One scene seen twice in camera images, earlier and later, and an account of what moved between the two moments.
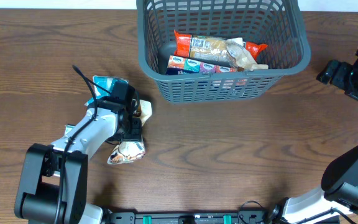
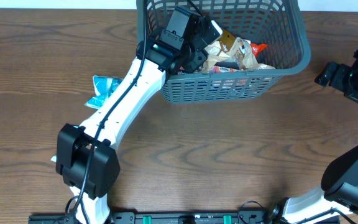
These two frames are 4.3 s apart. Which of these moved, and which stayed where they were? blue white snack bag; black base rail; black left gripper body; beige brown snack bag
Moved: black left gripper body; beige brown snack bag
Stayed: black base rail; blue white snack bag
